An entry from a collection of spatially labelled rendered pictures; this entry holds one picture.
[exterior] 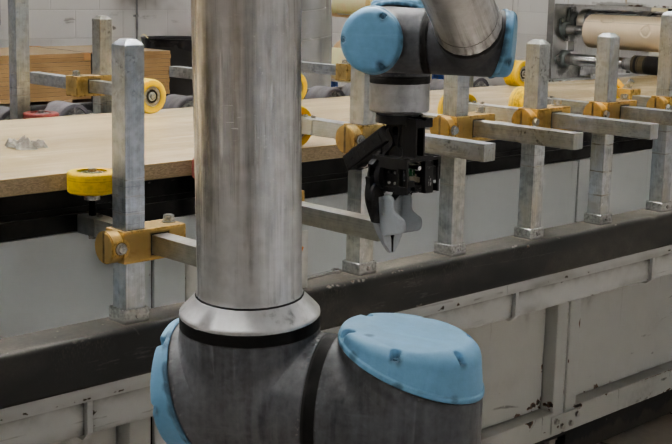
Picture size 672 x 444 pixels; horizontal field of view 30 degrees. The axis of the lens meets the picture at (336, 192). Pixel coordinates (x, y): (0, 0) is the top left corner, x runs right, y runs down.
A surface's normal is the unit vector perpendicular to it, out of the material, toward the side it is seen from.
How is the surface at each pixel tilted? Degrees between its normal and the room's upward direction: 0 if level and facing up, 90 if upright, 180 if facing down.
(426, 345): 5
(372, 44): 90
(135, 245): 90
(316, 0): 90
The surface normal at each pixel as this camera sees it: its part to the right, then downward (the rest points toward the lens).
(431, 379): 0.22, 0.09
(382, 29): -0.38, 0.15
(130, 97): 0.70, 0.14
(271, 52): 0.49, 0.21
